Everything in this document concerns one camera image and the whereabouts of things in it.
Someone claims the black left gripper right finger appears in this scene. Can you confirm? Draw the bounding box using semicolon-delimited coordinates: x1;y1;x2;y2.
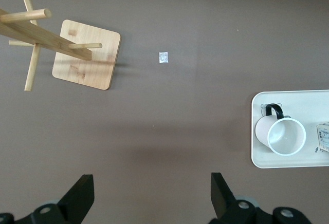
209;172;312;224

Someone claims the blue white milk carton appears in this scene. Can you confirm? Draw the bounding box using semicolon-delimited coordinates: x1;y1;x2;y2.
315;121;329;154

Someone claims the wooden mug tree stand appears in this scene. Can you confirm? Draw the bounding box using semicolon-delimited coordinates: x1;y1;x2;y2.
0;0;122;92

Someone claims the cream rabbit print tray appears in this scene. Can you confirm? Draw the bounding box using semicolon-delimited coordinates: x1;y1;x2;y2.
250;89;329;169

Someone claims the white cup black handle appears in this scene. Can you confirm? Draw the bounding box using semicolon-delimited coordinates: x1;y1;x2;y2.
254;103;307;157

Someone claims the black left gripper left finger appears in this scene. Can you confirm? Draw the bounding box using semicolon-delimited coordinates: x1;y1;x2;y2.
0;174;95;224

